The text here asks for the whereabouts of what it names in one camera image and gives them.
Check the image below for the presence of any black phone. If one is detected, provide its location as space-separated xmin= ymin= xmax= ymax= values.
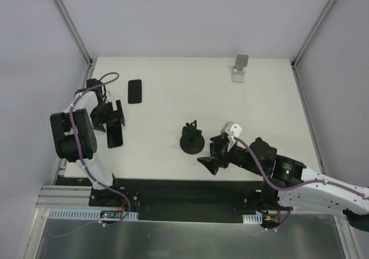
xmin=107 ymin=122 xmax=123 ymax=149
xmin=127 ymin=80 xmax=142 ymax=104

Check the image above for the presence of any black round-base clamp stand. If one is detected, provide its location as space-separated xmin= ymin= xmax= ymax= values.
xmin=179 ymin=120 xmax=205 ymax=155

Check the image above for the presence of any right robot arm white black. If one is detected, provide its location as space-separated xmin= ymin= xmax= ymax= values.
xmin=197 ymin=135 xmax=368 ymax=232

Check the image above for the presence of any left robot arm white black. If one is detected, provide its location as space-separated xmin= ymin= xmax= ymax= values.
xmin=50 ymin=78 xmax=125 ymax=207

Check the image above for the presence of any silver metal phone stand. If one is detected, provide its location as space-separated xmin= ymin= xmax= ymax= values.
xmin=231 ymin=54 xmax=249 ymax=83

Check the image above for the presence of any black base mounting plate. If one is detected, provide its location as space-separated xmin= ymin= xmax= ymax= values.
xmin=88 ymin=179 xmax=280 ymax=223

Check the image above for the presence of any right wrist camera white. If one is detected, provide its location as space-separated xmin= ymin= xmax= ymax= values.
xmin=220 ymin=121 xmax=243 ymax=144

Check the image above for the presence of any right white cable duct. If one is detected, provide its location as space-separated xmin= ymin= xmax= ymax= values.
xmin=242 ymin=213 xmax=263 ymax=225

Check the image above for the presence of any white cable duct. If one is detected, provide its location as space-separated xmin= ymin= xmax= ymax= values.
xmin=48 ymin=208 xmax=126 ymax=222
xmin=242 ymin=213 xmax=263 ymax=225

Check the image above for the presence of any left aluminium frame post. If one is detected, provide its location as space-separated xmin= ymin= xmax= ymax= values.
xmin=43 ymin=0 xmax=97 ymax=68

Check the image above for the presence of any aluminium frame post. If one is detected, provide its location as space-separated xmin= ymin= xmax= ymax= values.
xmin=290 ymin=0 xmax=349 ymax=68
xmin=43 ymin=0 xmax=97 ymax=68

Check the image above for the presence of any aluminium front rail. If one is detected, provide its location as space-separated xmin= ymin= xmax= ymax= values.
xmin=36 ymin=185 xmax=91 ymax=208

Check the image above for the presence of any left white cable duct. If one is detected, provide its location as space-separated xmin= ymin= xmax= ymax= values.
xmin=48 ymin=208 xmax=126 ymax=222

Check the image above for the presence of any right aluminium frame post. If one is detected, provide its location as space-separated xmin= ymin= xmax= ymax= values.
xmin=290 ymin=0 xmax=349 ymax=68

